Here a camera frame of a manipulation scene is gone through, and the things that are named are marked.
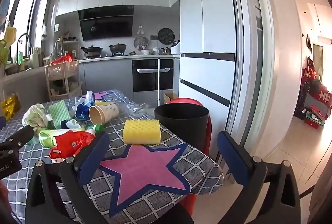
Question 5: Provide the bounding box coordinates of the dark cooking pot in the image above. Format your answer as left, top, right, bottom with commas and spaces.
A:
108, 43, 127, 53

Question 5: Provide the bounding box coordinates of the red plastic bag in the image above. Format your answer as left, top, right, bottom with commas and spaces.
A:
49, 130, 95, 162

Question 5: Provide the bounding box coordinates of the white refrigerator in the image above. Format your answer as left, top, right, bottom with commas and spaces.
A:
178, 0, 237, 136

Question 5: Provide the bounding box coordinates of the blue wrapper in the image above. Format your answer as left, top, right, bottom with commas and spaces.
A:
72, 101, 94, 121

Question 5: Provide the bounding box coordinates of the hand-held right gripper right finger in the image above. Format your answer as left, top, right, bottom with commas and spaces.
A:
216, 130, 301, 224

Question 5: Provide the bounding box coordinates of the black wok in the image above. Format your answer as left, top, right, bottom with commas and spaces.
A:
81, 45, 104, 55

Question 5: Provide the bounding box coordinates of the black range hood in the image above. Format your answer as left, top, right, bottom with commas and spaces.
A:
78, 5, 135, 42

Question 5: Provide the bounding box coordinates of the kitchen window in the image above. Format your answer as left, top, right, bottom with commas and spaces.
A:
0, 0, 50, 65

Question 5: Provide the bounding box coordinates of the grey checked tablecloth with stars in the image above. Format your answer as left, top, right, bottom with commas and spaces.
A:
0, 89, 224, 224

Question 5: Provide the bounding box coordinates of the cardboard box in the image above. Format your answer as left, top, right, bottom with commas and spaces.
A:
163, 93, 179, 105

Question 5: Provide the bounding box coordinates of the white sliding door frame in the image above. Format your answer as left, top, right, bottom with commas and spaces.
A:
222, 0, 276, 171

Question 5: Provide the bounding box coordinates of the black kitchen faucet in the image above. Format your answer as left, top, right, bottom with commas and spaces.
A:
17, 33, 33, 59

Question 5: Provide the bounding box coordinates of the red plastic stool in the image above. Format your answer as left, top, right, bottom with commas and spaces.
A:
168, 98, 214, 215

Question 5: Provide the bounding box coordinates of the black built-in oven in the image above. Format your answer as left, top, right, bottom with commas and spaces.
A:
132, 59, 174, 93

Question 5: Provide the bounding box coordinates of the beige storage trolley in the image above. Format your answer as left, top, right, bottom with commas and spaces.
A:
44, 60, 82, 101

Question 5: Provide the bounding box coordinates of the yellow sponge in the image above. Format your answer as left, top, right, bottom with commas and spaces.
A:
123, 119, 161, 146

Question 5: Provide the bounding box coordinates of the clear plastic packet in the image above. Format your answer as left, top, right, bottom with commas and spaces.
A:
127, 103, 151, 117

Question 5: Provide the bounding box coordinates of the white plastic bag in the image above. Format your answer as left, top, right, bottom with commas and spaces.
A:
22, 104, 52, 128

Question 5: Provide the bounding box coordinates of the green sponge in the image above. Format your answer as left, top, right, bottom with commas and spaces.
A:
49, 100, 72, 124

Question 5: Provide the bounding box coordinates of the black round hanging pan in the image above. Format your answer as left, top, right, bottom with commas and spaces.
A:
158, 28, 176, 45

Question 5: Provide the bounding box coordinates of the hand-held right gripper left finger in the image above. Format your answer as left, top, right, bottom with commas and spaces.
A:
25, 131, 111, 224

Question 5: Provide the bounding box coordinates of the white mop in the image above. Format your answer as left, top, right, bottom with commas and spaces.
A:
136, 58, 172, 107

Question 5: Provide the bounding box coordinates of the round metal steamer rack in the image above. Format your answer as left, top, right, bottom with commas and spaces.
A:
133, 36, 149, 51

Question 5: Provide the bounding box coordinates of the gold foil bag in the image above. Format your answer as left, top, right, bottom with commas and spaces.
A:
1, 94, 21, 121

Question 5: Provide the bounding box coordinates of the green can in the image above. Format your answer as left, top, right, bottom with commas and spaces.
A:
39, 124, 104, 147

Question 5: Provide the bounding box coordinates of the pile of red boxes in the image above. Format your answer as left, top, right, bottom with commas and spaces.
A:
294, 56, 332, 129

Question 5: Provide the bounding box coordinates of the white kitchen counter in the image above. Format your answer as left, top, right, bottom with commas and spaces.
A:
78, 54, 181, 64

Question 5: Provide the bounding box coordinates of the black trash bin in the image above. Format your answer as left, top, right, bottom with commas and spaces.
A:
154, 105, 209, 160

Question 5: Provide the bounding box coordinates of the white rice cooker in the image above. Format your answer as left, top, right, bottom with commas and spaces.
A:
170, 41, 181, 55

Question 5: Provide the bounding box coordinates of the paper cup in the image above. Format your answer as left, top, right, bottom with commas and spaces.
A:
89, 103, 120, 125

